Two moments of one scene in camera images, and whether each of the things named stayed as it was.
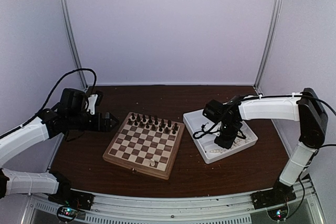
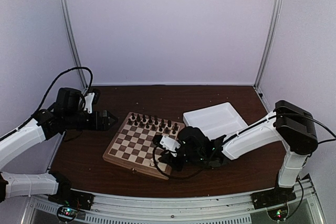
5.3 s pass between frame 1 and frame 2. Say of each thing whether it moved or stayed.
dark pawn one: stayed
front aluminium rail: stayed
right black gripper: moved
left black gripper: stayed
